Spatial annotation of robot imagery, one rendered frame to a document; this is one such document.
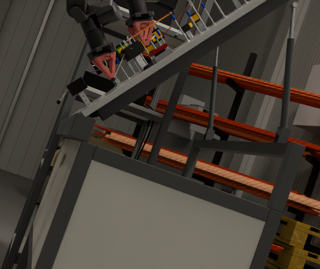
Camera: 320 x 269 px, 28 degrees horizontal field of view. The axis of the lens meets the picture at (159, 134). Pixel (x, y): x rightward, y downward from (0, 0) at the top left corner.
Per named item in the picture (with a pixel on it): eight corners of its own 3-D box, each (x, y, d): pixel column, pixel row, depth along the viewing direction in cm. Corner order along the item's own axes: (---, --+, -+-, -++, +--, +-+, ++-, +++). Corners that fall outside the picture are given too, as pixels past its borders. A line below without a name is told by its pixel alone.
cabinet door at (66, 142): (31, 244, 228) (70, 139, 230) (32, 222, 282) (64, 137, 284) (37, 246, 228) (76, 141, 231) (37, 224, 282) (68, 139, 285)
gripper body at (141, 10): (144, 25, 212) (140, 3, 212) (155, 16, 202) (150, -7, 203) (125, 27, 210) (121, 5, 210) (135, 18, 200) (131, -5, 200)
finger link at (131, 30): (150, 48, 211) (145, 20, 211) (158, 43, 204) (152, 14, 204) (131, 50, 208) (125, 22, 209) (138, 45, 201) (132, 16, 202)
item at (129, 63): (138, 71, 296) (121, 45, 295) (143, 68, 279) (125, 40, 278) (126, 79, 296) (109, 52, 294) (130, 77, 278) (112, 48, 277)
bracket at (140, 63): (139, 73, 207) (131, 60, 206) (145, 69, 207) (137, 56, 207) (143, 70, 202) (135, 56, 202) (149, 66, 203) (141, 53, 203)
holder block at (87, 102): (67, 118, 233) (51, 95, 232) (95, 100, 235) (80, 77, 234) (67, 118, 229) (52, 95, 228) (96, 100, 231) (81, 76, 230)
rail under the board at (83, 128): (68, 135, 172) (77, 112, 172) (55, 134, 288) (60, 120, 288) (88, 142, 173) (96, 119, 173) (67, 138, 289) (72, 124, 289)
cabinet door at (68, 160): (28, 278, 174) (78, 140, 176) (30, 243, 228) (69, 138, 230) (37, 281, 174) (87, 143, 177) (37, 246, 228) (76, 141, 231)
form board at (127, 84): (65, 123, 288) (63, 120, 288) (249, 5, 304) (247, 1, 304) (85, 117, 172) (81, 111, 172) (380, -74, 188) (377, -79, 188)
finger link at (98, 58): (117, 76, 206) (106, 49, 206) (124, 72, 199) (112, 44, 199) (98, 84, 204) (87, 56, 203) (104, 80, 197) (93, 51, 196)
